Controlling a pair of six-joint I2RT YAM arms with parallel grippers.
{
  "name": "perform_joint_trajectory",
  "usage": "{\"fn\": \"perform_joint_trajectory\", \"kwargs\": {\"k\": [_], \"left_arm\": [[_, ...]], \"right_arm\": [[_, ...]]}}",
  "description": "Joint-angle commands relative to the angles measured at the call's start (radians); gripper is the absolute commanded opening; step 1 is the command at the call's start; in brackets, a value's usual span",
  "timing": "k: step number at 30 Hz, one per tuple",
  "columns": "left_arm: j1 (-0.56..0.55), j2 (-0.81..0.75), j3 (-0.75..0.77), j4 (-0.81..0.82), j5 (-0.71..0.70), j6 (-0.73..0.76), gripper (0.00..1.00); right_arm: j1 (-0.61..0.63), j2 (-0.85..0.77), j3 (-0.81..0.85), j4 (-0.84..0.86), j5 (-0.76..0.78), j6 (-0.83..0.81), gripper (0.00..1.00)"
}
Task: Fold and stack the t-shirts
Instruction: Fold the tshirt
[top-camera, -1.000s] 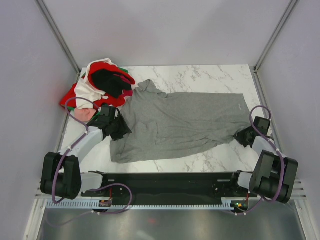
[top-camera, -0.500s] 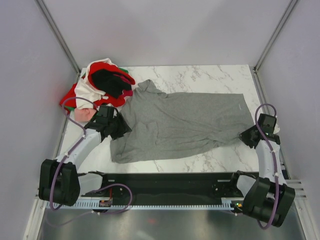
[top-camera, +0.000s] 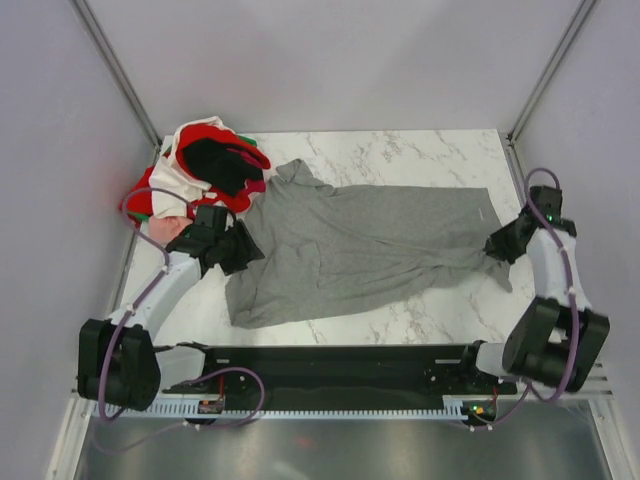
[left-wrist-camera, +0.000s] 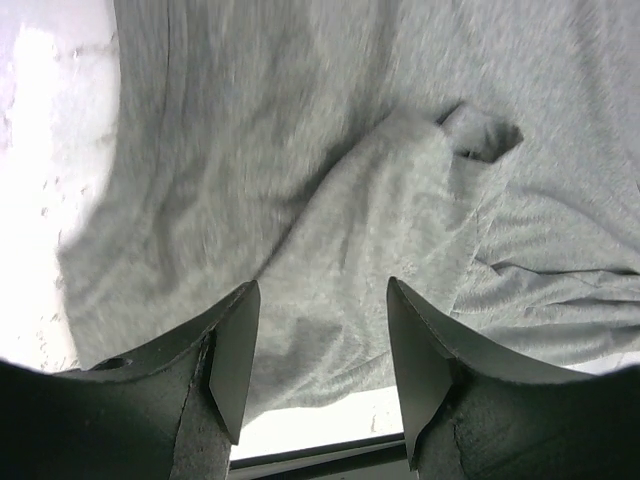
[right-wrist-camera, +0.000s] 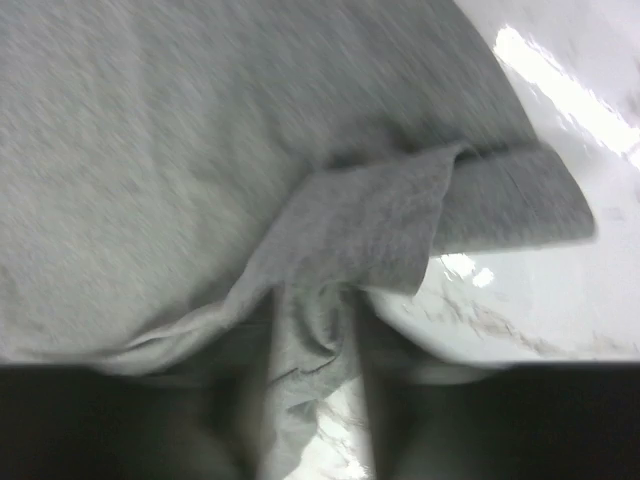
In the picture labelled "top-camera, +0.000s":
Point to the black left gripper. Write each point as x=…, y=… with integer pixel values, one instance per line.
x=247, y=251

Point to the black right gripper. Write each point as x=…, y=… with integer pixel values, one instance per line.
x=497, y=243

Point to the grey t shirt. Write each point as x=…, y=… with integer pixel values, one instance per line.
x=332, y=251

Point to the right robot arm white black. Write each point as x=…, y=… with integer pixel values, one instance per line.
x=557, y=340

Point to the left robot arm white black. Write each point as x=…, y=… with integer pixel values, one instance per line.
x=118, y=364

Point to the pink t shirt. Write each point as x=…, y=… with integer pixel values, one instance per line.
x=163, y=230

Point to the black t shirt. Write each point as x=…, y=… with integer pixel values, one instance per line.
x=226, y=167

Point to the green t shirt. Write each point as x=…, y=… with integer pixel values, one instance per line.
x=245, y=140

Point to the red t shirt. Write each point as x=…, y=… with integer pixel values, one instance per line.
x=200, y=145

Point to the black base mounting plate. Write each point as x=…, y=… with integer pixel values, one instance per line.
x=399, y=375

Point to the left aluminium frame post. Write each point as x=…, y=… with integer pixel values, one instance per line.
x=109, y=57

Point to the aluminium frame post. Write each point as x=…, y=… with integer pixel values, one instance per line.
x=109, y=57
x=560, y=53

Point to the white slotted cable duct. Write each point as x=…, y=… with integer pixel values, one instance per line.
x=210, y=407

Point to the right aluminium frame post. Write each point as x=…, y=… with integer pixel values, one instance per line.
x=560, y=53

